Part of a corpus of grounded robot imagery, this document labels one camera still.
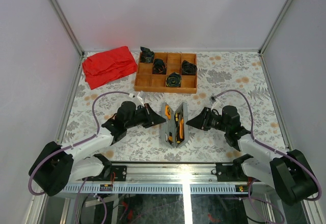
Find grey plastic tool case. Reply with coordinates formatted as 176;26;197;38
160;102;189;148

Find black yellow screwdriver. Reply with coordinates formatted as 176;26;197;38
174;113;180;133

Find aluminium mounting rail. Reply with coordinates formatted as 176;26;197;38
63;162;313;184

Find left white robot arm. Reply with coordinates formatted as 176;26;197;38
29;101;166;197

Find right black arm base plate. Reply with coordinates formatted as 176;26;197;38
215;163;249;182

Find rolled dark belt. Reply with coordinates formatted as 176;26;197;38
152;59;167;75
181;60;197;75
166;72;182;88

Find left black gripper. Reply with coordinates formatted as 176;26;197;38
126;104;167;130

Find rolled dark belt outside tray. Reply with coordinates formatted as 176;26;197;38
140;46;155;64

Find white slotted cable duct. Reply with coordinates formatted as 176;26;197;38
61;183;248;194

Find rolled dark belt upper left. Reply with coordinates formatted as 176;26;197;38
152;59;167;75

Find orange handled pliers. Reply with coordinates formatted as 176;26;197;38
176;118;184;144

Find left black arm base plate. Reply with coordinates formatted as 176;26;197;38
101;165;127;182

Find orange tape measure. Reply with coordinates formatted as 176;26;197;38
165;105;171;120

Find red folded cloth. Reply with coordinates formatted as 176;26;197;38
82;46;138;90

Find rolled dark belt bottom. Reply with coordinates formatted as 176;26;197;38
166;72;182;88

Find rolled dark belt right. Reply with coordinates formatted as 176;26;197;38
181;60;197;75

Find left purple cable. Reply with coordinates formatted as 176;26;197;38
27;91;143;196

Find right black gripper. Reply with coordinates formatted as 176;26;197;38
186;107;229;133

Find wooden compartment tray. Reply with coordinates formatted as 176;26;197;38
134;52;199;94

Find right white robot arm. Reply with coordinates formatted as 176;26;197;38
187;105;321;206

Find orange hex key set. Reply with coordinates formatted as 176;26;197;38
168;132;173;144

